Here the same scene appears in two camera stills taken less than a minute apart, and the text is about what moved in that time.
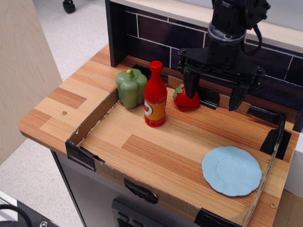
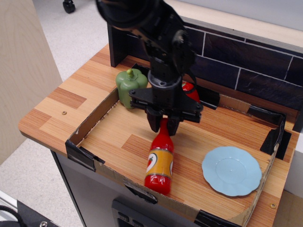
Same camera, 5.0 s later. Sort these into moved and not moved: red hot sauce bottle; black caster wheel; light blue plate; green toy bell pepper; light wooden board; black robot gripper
Moved: red hot sauce bottle; black robot gripper
Not moved: light blue plate; black caster wheel; green toy bell pepper; light wooden board
